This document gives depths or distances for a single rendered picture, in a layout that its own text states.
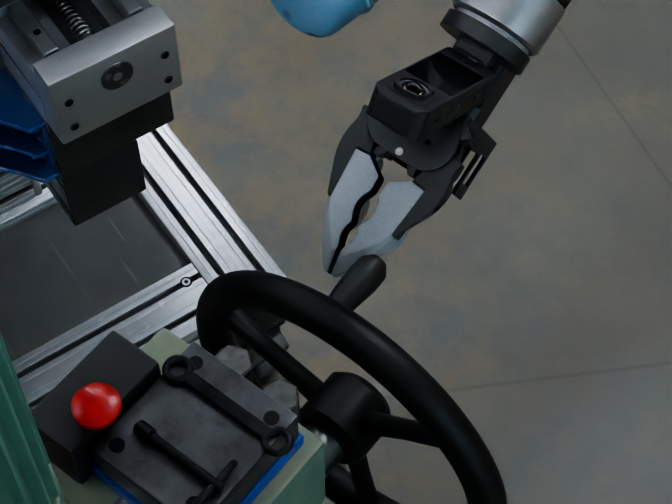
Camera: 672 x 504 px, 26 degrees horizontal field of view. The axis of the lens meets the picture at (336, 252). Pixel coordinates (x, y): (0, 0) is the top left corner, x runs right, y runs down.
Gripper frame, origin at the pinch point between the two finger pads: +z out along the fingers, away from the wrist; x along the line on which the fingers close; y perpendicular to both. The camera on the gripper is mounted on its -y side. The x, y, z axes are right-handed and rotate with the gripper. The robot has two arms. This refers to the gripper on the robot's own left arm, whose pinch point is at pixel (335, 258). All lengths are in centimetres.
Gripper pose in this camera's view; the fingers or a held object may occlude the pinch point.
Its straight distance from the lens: 106.8
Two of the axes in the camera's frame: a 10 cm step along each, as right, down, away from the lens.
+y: 3.1, 1.4, 9.4
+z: -5.4, 8.4, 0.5
